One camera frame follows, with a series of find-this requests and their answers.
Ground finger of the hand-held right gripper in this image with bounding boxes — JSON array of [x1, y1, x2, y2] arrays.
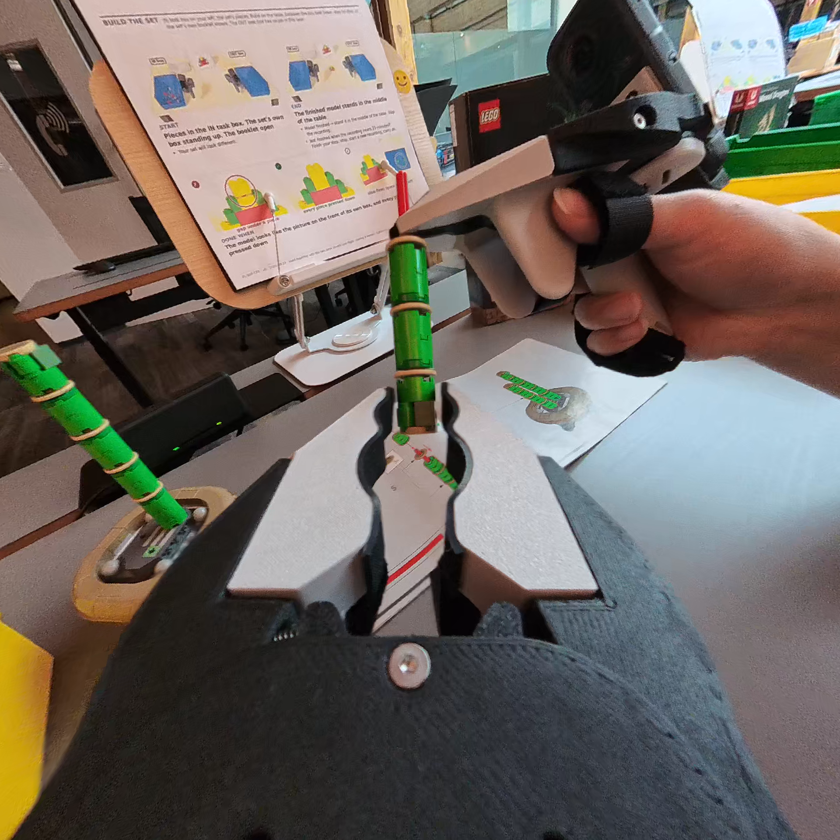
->
[[394, 134, 560, 240], [392, 220, 501, 256]]

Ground person's right hand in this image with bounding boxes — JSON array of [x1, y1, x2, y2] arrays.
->
[[551, 185, 840, 362]]

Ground black device with green lights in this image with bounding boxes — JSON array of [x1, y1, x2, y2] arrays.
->
[[79, 374, 253, 509]]

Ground tan brick pot with stalk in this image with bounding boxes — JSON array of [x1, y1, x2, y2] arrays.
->
[[0, 340, 238, 624]]

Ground grey desk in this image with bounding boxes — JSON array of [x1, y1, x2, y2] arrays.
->
[[0, 308, 840, 840]]

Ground yellow bin with green bricks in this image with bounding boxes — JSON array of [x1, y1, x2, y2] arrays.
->
[[0, 613, 55, 840]]

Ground green brick bamboo stalk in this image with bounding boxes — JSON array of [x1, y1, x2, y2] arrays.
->
[[386, 174, 439, 434]]

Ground black bamboo product box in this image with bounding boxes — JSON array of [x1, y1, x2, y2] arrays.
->
[[449, 72, 565, 327]]

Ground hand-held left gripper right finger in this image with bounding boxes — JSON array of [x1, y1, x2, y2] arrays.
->
[[435, 382, 599, 631]]

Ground printed instruction sheet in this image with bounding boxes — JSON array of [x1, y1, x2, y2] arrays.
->
[[73, 0, 431, 290]]

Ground background desk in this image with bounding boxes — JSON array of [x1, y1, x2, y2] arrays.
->
[[13, 252, 193, 408]]

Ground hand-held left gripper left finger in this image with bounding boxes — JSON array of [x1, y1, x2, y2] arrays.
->
[[226, 387, 395, 634]]

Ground white instruction booklet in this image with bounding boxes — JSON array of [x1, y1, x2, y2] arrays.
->
[[371, 338, 667, 634]]

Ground black office chair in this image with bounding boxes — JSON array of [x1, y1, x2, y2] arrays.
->
[[203, 305, 293, 352]]

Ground dark green product box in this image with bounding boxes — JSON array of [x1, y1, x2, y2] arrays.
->
[[725, 75, 799, 139]]

